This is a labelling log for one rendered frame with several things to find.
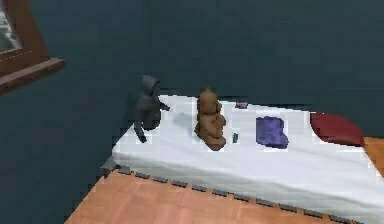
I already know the brown teddy bear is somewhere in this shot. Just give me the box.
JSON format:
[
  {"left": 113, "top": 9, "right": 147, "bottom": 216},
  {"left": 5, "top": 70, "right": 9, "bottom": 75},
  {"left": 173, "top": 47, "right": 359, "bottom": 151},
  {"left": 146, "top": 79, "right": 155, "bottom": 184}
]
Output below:
[{"left": 193, "top": 87, "right": 228, "bottom": 152}]

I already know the dark grey hooded doll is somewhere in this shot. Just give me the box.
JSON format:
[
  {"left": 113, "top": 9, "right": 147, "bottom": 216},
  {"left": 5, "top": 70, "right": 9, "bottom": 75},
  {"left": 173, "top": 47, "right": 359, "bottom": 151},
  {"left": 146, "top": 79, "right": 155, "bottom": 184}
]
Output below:
[{"left": 133, "top": 74, "right": 171, "bottom": 144}]

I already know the blue cloth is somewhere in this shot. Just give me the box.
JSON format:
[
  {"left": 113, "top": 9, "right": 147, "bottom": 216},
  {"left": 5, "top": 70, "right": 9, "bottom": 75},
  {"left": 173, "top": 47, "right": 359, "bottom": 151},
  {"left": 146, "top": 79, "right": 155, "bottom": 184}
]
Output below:
[{"left": 255, "top": 115, "right": 290, "bottom": 150}]

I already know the white bed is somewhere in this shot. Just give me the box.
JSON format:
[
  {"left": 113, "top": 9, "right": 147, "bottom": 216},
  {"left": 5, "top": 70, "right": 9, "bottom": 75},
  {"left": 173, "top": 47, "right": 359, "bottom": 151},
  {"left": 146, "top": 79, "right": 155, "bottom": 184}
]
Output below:
[{"left": 100, "top": 94, "right": 384, "bottom": 224}]

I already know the red pillow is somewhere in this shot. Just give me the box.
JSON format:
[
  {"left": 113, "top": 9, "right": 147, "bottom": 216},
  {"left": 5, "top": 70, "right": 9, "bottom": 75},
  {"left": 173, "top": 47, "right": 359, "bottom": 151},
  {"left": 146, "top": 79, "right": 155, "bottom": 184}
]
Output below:
[{"left": 309, "top": 111, "right": 366, "bottom": 148}]

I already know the brown framed window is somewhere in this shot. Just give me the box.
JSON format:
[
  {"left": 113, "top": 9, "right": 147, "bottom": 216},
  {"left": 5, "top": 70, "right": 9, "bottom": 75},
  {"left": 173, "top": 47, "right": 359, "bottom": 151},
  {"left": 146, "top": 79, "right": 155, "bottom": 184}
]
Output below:
[{"left": 0, "top": 0, "right": 66, "bottom": 96}]

